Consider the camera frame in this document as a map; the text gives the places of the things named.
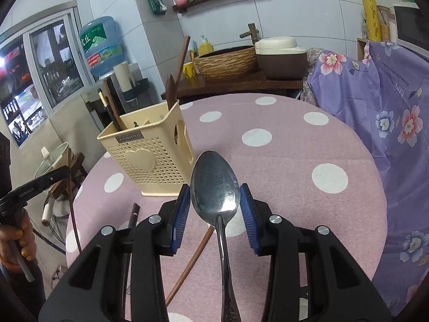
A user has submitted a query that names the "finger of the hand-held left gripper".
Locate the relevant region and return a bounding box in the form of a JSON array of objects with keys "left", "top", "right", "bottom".
[{"left": 33, "top": 167, "right": 71, "bottom": 191}]

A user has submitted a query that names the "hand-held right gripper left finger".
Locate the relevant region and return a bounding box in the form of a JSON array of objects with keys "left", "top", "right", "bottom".
[{"left": 38, "top": 184, "right": 191, "bottom": 322}]

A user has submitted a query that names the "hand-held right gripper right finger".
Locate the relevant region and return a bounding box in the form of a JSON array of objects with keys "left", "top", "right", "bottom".
[{"left": 239, "top": 183, "right": 393, "bottom": 322}]

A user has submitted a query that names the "steel spoon with oval bowl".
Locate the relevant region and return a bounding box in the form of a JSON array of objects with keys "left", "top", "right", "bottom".
[{"left": 190, "top": 150, "right": 242, "bottom": 322}]

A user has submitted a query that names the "cream plastic cutlery holder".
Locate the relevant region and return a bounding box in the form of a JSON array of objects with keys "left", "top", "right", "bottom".
[{"left": 97, "top": 100, "right": 195, "bottom": 197}]

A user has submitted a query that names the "brown wooden spoon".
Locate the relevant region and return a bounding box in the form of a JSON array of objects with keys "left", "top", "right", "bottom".
[{"left": 165, "top": 75, "right": 179, "bottom": 108}]

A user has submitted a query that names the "person's left forearm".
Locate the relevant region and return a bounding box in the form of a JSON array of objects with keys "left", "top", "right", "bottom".
[{"left": 0, "top": 264, "right": 46, "bottom": 313}]

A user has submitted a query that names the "person's left hand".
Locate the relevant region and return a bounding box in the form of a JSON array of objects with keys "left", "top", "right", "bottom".
[{"left": 0, "top": 209, "right": 36, "bottom": 268}]

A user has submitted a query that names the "cream pot with glass lid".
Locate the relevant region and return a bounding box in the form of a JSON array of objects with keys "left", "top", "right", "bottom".
[{"left": 33, "top": 142, "right": 70, "bottom": 179}]

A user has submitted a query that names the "dark wooden chair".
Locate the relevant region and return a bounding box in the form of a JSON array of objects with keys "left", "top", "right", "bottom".
[{"left": 47, "top": 152, "right": 88, "bottom": 202}]

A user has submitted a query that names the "pink polka-dot tablecloth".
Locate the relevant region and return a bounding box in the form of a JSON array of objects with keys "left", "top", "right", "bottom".
[{"left": 65, "top": 93, "right": 390, "bottom": 322}]

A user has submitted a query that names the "sliding window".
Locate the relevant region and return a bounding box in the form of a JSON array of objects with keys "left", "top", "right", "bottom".
[{"left": 0, "top": 1, "right": 95, "bottom": 149}]

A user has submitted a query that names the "water dispenser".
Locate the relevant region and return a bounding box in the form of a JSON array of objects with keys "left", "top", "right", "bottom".
[{"left": 85, "top": 73, "right": 128, "bottom": 131}]

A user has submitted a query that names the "blue cup holder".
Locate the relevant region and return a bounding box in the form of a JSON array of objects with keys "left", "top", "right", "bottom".
[{"left": 122, "top": 78, "right": 150, "bottom": 103}]

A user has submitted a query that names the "stack of paper cups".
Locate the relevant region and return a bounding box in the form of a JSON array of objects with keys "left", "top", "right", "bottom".
[{"left": 113, "top": 62, "right": 136, "bottom": 93}]

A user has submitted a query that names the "dark wooden counter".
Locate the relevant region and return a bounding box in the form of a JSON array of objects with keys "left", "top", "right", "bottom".
[{"left": 161, "top": 70, "right": 304, "bottom": 102}]

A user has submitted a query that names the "blue water jug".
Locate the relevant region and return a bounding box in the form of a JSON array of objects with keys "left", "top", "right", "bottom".
[{"left": 78, "top": 16, "right": 124, "bottom": 78}]

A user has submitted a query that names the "woven basket basin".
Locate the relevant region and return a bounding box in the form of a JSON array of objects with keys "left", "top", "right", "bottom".
[{"left": 193, "top": 45, "right": 257, "bottom": 80}]

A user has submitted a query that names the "brown and cream rice cooker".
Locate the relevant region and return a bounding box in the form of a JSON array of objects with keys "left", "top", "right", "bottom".
[{"left": 255, "top": 36, "right": 309, "bottom": 82}]

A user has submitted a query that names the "yellow soap bottle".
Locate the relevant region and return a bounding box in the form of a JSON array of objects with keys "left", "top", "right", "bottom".
[{"left": 198, "top": 35, "right": 215, "bottom": 56}]

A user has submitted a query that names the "purple floral cloth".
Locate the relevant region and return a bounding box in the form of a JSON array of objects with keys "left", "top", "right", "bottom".
[{"left": 301, "top": 39, "right": 429, "bottom": 316}]

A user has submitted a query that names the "bronze faucet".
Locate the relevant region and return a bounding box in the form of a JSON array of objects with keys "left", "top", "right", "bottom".
[{"left": 239, "top": 23, "right": 261, "bottom": 46}]

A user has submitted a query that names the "yellow roll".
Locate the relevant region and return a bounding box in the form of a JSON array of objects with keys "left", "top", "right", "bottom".
[{"left": 359, "top": 0, "right": 383, "bottom": 43}]

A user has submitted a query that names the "white microwave oven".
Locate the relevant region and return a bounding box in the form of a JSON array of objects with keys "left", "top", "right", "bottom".
[{"left": 392, "top": 2, "right": 429, "bottom": 48}]

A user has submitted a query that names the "green packet on wall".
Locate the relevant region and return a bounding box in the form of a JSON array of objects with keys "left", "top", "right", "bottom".
[{"left": 147, "top": 0, "right": 167, "bottom": 16}]

